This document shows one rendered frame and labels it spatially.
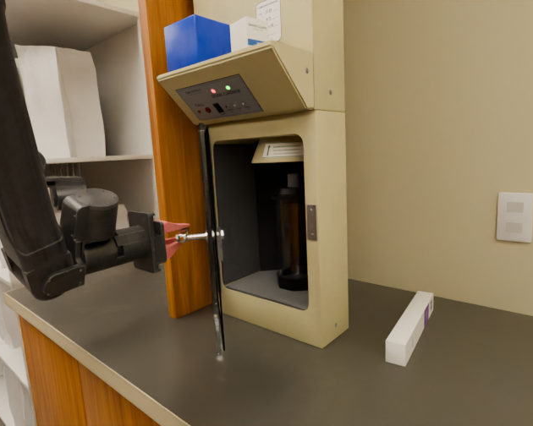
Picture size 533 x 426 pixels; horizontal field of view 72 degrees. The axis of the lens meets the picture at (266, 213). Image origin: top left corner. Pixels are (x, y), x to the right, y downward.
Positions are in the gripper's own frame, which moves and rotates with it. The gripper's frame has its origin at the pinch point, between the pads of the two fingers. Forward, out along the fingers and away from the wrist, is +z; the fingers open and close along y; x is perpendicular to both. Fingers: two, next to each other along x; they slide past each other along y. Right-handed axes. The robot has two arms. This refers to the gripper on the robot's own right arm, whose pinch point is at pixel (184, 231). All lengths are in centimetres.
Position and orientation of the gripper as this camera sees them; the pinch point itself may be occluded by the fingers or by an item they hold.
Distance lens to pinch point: 70.8
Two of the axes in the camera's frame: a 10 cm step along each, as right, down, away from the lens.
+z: 6.5, -1.6, 7.4
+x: -7.6, -0.7, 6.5
